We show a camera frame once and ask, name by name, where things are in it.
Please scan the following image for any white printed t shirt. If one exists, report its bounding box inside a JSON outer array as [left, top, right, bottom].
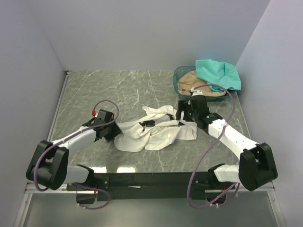
[[114, 105, 197, 152]]

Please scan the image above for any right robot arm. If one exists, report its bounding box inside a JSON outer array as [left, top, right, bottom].
[[176, 95, 278, 191]]

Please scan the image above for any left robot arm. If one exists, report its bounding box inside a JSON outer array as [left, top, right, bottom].
[[26, 109, 122, 192]]

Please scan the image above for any beige t shirt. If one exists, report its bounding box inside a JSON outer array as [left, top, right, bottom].
[[177, 70, 227, 97]]

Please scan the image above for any teal plastic laundry basket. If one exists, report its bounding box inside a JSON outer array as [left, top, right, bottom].
[[173, 65, 236, 103]]

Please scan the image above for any teal t shirt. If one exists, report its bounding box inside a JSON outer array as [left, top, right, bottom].
[[195, 59, 241, 92]]

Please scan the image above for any black base crossbar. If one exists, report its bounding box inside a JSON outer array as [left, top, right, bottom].
[[92, 172, 232, 200]]

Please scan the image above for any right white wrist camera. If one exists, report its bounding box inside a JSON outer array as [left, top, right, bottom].
[[190, 87, 203, 96]]

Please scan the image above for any aluminium frame rail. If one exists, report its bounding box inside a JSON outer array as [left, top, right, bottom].
[[24, 183, 275, 193]]

